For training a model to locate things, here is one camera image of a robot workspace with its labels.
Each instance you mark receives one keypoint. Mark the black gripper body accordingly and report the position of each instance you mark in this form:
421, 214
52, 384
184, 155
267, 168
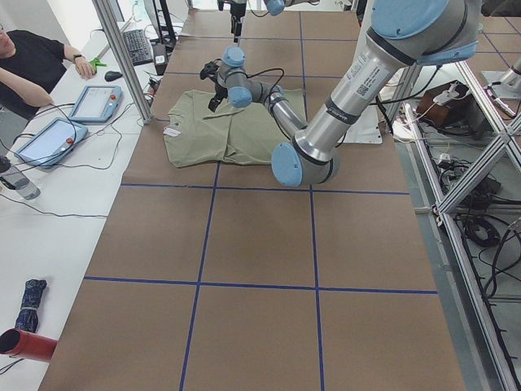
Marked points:
218, 90
234, 10

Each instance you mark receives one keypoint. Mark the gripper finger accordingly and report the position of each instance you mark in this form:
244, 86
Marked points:
213, 104

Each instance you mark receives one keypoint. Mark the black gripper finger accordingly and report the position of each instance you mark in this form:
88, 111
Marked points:
236, 28

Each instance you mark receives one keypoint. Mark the green long-sleeve shirt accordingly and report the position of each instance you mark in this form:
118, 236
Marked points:
241, 136

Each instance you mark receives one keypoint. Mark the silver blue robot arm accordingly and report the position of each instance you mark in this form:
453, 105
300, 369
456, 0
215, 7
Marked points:
273, 7
401, 34

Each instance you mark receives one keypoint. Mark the white red Miniso hang tag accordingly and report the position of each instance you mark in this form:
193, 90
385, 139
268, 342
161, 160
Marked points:
171, 132

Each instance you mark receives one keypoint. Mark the black keyboard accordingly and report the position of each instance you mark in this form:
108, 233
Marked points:
138, 46

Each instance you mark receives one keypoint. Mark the black computer mouse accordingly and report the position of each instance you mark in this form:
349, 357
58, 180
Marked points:
112, 76

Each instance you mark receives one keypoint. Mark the far blue teach pendant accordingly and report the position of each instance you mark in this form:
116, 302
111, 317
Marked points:
96, 105

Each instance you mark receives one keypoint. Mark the blue teach pendant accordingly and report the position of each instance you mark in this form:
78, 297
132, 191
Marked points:
96, 105
52, 143

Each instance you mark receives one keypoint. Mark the near blue teach pendant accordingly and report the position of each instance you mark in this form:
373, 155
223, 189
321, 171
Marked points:
52, 143

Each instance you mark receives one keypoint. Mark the seated person black shirt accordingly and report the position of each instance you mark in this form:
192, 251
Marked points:
31, 67

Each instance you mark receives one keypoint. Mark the clear water bottle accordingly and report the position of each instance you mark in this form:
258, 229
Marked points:
15, 180

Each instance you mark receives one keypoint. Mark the red cylinder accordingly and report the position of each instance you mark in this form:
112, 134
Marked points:
22, 344

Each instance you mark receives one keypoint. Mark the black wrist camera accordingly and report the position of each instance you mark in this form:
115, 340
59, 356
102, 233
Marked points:
209, 71

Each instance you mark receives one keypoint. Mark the white camera mast base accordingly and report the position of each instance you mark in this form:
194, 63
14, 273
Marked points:
365, 130

